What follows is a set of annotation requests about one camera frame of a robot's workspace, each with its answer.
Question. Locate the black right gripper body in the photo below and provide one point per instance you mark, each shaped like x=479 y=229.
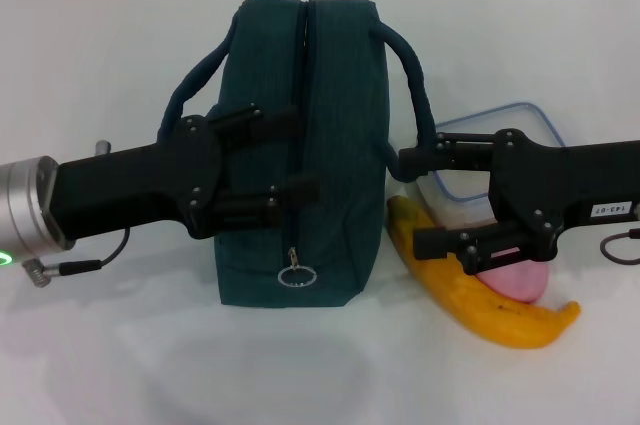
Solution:
x=575 y=185

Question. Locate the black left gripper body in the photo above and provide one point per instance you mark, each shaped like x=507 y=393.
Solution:
x=125 y=185

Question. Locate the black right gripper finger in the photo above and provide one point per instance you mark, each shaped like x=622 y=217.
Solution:
x=450 y=245
x=440 y=157

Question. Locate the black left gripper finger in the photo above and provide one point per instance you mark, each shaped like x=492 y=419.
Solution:
x=280 y=197
x=260 y=125

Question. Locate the yellow banana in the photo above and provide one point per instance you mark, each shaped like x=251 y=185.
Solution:
x=465 y=300

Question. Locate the dark teal insulated bag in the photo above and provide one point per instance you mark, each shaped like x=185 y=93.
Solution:
x=330 y=155

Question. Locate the clear box with blue lid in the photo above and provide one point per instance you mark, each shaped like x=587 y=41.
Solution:
x=530 y=120

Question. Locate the pink toy peach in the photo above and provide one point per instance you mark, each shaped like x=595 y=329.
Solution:
x=520 y=285

